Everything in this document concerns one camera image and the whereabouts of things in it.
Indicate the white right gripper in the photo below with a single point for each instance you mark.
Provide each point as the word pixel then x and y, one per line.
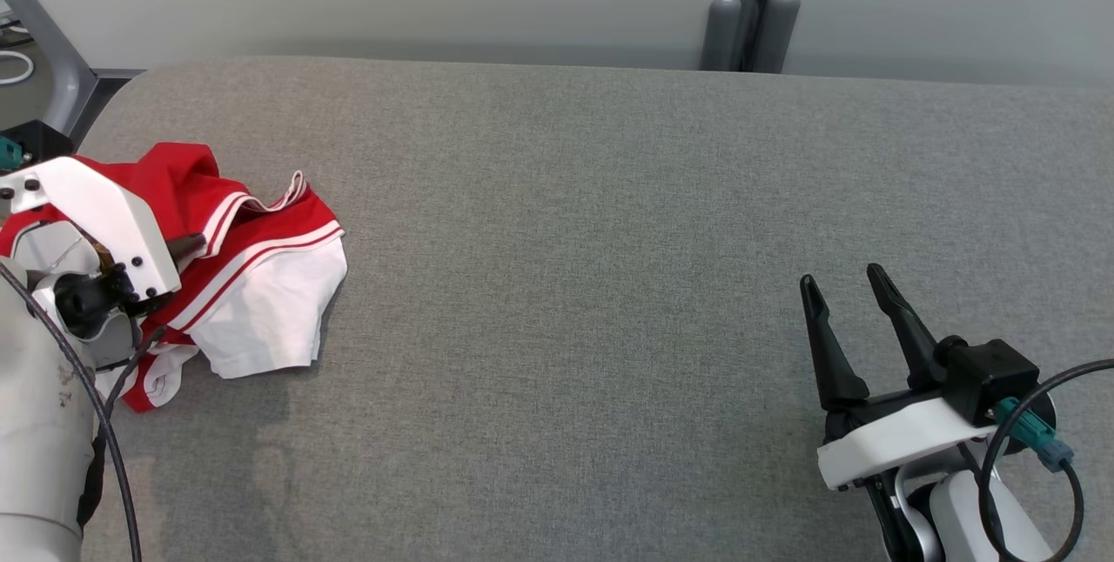
pixel 896 444

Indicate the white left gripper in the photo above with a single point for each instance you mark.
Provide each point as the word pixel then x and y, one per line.
pixel 104 205

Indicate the red shorts with white trim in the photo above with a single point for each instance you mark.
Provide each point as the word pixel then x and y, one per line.
pixel 174 170

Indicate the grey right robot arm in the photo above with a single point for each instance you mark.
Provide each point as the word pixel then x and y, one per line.
pixel 966 518

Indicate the grey metal stand leg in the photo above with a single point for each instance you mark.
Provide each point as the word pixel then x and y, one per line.
pixel 57 57

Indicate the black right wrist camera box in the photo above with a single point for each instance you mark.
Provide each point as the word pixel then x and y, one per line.
pixel 992 375

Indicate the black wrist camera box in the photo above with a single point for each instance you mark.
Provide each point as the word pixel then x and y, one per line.
pixel 43 143
pixel 992 375

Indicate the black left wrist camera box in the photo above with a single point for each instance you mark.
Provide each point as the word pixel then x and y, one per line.
pixel 43 143

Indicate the teal right camera connector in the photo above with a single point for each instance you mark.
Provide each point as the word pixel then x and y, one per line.
pixel 1036 440

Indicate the teal camera connector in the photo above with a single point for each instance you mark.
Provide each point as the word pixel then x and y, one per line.
pixel 9 153
pixel 1036 440

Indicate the teal left camera connector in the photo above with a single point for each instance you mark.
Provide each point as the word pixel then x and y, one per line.
pixel 9 153

